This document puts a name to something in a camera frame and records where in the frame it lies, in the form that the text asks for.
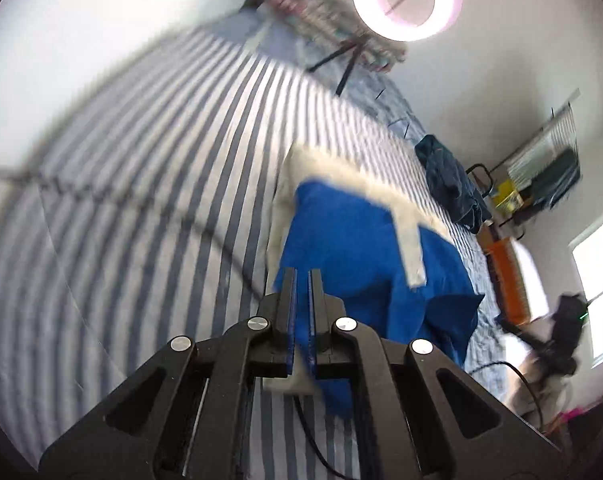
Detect window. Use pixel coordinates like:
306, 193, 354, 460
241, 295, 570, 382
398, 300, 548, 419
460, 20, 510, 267
569, 217, 603, 366

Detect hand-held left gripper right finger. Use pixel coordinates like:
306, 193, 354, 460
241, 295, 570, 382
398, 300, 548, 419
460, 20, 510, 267
307, 269, 565, 480

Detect dark blue clothes pile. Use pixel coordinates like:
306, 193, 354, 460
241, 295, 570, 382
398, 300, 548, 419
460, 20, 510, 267
414, 134, 493, 233

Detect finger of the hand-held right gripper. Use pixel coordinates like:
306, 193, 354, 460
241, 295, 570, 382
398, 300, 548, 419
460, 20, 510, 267
496, 315, 547, 356

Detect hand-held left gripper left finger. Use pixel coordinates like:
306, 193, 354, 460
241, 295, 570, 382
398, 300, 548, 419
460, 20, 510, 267
39, 267, 298, 480

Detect folded floral quilt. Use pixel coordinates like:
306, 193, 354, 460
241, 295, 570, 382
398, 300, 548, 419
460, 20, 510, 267
254, 0, 407, 71

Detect dark hanging clothes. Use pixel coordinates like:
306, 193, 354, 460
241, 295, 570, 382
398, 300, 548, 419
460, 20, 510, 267
529, 147, 582, 208

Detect grey striped towel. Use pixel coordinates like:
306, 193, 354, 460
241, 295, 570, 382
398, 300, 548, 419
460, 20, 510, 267
506, 105, 579, 186

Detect orange bench with white cover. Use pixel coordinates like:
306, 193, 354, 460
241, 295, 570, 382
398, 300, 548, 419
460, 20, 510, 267
481, 237, 549, 323

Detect white ring light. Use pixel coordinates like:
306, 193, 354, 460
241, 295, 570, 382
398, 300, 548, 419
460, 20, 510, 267
351, 0, 465, 43

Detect person's right hand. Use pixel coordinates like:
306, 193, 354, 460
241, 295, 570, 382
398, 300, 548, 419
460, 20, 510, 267
506, 352, 575, 413

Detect black clothes rack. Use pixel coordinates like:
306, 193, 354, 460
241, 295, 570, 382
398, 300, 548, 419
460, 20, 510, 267
464, 87, 582, 241

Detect beige and blue jacket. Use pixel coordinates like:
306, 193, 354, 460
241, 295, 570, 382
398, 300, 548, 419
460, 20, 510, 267
264, 142, 485, 418

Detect yellow box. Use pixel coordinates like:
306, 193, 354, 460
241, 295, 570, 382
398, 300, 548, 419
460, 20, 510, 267
491, 180, 525, 213

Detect blue checkered bed sheet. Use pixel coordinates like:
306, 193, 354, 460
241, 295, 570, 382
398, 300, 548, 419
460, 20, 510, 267
209, 10, 427, 133

